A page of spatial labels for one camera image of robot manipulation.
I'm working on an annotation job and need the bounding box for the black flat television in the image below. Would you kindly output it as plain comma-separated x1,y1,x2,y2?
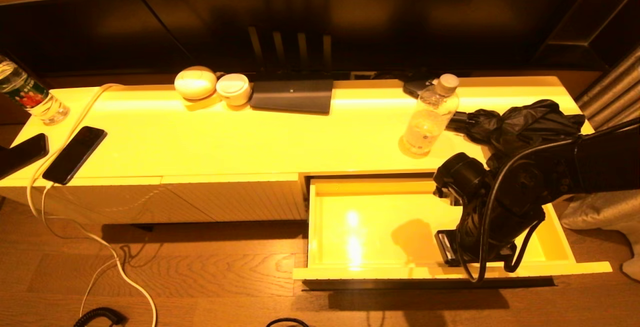
0,0,591,81

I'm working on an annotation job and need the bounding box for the clear bottle with white cap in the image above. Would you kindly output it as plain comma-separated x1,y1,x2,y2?
401,73,460,157

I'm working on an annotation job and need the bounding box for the cabinet drawer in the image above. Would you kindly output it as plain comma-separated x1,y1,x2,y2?
292,173,613,282

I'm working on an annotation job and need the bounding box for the small black flat device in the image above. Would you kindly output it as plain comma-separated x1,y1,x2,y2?
402,80,432,98

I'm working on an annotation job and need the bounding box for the black smartphone on charger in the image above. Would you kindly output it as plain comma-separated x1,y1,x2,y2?
42,125,108,186

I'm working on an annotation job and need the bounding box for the black umbrella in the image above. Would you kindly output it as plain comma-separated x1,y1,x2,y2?
446,99,586,168

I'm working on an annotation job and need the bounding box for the dark wooden shelf unit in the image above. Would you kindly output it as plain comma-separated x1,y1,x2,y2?
530,0,640,70

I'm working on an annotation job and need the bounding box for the white round lidded jar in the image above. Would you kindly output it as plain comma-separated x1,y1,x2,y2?
216,73,252,106

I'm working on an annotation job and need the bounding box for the cream ribbed cabinet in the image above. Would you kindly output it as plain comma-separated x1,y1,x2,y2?
0,75,618,228

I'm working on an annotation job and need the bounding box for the grey curtain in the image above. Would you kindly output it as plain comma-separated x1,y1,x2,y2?
559,44,640,283

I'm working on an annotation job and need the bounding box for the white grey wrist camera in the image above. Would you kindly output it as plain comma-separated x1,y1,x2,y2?
434,230,460,268

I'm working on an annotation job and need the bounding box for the dark grey flat box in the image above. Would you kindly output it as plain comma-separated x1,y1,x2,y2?
249,79,334,115

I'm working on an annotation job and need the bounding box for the white charging cable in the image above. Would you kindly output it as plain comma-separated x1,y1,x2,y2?
26,83,159,327

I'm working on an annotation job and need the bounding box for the white egg-shaped device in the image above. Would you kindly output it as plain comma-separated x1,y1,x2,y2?
174,65,218,100

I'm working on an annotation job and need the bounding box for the black coiled floor cable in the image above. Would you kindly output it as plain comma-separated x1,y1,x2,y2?
73,307,126,327

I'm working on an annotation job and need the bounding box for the water bottle with green label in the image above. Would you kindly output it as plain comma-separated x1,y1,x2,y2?
0,53,71,126

